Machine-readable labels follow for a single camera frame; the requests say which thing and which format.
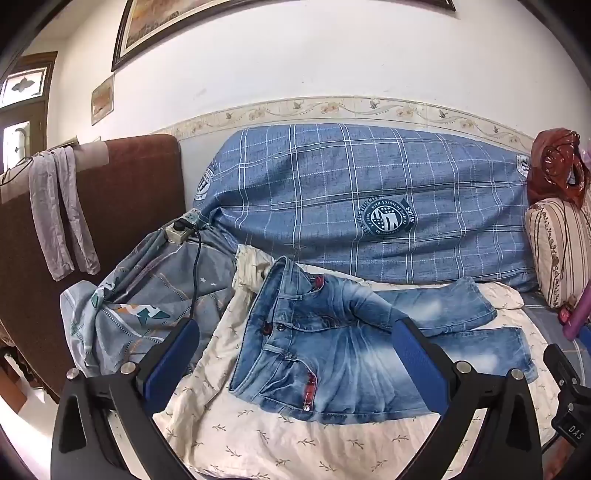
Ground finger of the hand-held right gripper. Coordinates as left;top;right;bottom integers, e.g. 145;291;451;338
543;344;580;398

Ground blue striped bed sheet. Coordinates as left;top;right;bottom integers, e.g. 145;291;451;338
517;291;571;354

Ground large dark-framed picture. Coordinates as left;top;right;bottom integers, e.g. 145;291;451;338
111;0;458;72

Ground grey patterned pillow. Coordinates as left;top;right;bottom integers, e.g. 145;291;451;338
60;208;241;384

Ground purple plastic object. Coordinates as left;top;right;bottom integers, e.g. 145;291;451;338
567;282;591;343

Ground wooden door with glass panes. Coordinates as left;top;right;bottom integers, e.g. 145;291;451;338
0;51;58;174

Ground beige power strip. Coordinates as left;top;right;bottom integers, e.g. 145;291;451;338
165;209;202;243

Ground brown padded headboard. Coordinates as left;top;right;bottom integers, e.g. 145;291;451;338
0;134;185;402

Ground small wall picture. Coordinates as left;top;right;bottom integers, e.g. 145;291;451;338
90;74;116;126

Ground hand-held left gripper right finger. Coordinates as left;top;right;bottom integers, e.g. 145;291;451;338
392;318;544;480

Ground blue checked quilt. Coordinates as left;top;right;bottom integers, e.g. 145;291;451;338
193;122;539;294

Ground striped floral pillow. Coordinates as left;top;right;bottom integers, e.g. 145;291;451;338
525;196;591;310

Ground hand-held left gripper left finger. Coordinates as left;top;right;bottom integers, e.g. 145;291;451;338
51;318;201;480

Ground blue denim jeans pants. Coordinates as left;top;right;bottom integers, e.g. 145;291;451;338
228;256;539;423

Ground grey hanging cloth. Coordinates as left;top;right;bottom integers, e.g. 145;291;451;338
28;147;101;282

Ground black power cable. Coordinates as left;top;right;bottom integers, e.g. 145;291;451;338
173;219;204;321

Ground cream leaf-print bed sheet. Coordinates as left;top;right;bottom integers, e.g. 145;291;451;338
152;244;561;480

